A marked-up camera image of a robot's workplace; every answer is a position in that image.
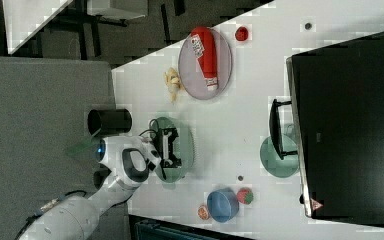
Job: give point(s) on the red strawberry toy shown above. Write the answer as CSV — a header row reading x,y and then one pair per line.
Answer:
x,y
245,196

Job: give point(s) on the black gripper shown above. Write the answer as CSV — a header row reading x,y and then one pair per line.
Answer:
x,y
164,144

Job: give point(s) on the black cup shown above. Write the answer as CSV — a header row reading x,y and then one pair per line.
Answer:
x,y
100,176

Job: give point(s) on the peeled banana toy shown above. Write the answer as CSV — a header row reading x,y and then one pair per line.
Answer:
x,y
173,83

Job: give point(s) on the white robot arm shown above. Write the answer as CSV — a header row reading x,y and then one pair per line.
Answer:
x,y
129,160

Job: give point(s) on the blue bowl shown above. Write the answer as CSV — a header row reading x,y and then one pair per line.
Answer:
x,y
222,205

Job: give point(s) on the purple round plate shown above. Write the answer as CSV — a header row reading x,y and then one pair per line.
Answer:
x,y
191,75

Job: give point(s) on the green plastic strainer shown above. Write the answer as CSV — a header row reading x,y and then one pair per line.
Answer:
x,y
183,147

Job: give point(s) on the small red tomato toy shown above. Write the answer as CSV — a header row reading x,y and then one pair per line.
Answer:
x,y
242,34

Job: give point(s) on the green spatula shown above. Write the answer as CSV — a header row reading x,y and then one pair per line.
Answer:
x,y
87,143

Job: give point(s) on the teal green plate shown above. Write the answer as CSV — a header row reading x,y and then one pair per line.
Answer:
x,y
279,167

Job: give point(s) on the red ketchup bottle toy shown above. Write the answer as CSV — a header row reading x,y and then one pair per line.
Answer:
x,y
204,48

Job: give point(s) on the black pot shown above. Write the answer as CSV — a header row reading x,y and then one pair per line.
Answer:
x,y
109,122

